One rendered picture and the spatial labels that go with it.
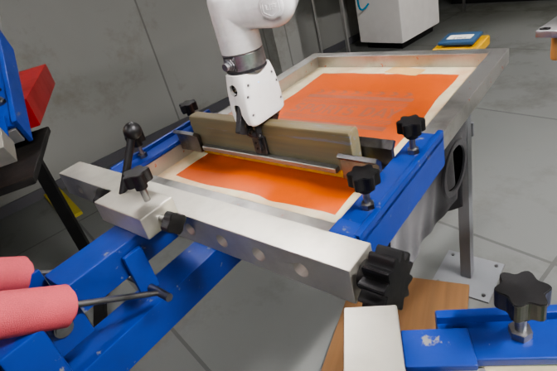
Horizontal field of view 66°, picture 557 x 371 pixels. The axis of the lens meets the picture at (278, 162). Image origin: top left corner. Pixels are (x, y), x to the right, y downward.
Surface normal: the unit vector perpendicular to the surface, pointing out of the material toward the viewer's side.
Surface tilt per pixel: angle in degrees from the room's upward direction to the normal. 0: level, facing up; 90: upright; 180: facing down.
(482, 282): 0
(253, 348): 0
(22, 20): 90
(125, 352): 90
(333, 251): 0
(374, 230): 90
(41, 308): 69
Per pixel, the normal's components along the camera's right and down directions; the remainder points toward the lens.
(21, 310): 0.77, -0.33
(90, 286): 0.77, 0.14
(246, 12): -0.32, 0.55
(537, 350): -0.22, -0.86
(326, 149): -0.60, 0.50
